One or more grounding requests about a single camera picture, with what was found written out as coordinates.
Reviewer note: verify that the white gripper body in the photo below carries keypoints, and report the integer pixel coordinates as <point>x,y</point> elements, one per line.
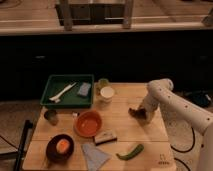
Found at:
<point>146,113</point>

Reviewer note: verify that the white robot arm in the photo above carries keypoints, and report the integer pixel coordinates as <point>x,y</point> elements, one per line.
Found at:
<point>161,92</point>

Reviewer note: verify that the green pepper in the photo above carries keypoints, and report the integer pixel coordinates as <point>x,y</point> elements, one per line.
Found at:
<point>137,150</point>

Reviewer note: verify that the white cup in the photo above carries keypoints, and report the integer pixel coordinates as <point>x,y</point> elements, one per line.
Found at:
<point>107,93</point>

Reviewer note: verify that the black and white eraser block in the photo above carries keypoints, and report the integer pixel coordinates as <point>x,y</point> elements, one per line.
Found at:
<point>104,137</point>

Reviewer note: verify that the green cup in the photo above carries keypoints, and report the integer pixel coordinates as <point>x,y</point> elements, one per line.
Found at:
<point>103,82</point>

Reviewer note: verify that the orange bowl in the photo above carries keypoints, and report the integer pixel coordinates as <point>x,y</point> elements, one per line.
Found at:
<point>88,124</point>

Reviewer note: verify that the blue sponge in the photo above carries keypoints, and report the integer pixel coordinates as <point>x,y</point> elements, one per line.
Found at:
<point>84,89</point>

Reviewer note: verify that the blue-grey cloth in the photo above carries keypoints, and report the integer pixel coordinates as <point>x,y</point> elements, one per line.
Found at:
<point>95,158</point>

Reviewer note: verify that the green plastic tray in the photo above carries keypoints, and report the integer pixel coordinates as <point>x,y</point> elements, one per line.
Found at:
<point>68,91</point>

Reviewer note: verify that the white plastic utensil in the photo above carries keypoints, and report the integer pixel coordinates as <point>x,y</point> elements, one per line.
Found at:
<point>56,98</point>

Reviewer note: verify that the orange fruit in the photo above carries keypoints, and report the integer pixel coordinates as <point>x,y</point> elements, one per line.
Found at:
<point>62,146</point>

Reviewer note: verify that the dark brown bowl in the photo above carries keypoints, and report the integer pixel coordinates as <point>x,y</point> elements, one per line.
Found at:
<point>51,152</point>

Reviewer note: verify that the small metal cup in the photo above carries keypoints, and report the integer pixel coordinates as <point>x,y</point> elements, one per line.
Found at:
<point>51,117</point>

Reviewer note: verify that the black metal stand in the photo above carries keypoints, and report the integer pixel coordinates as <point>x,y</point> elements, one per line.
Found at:
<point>20,152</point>

